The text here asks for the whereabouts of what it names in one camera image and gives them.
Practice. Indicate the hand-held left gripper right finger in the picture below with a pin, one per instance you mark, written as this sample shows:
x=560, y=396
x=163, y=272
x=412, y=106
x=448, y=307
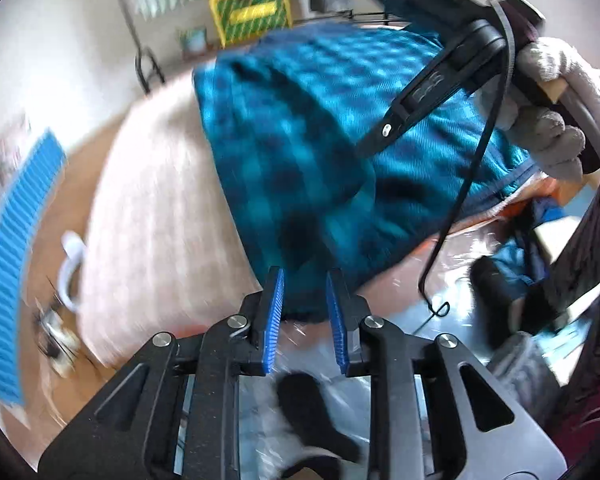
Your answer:
x=337, y=325

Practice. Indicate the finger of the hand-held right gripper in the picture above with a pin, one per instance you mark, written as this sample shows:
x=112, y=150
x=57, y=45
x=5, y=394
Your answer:
x=430, y=85

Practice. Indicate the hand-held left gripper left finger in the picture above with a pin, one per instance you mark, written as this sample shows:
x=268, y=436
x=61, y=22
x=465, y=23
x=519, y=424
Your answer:
x=272, y=320

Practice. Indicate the teal plaid fleece garment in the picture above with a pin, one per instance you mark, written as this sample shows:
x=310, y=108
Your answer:
x=290, y=125

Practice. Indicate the dark blue clothes pile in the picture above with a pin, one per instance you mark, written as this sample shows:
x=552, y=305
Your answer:
x=505, y=280

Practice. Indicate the person's right hand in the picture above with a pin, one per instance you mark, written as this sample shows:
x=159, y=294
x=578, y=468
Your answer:
x=580, y=85

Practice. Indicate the pink plaid blanket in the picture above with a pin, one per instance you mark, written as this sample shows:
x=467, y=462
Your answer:
x=155, y=200

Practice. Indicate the yellow green patterned box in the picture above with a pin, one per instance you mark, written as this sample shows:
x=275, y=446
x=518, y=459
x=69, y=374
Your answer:
x=250, y=10

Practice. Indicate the blue slatted platform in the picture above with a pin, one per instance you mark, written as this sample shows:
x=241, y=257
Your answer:
x=15, y=260

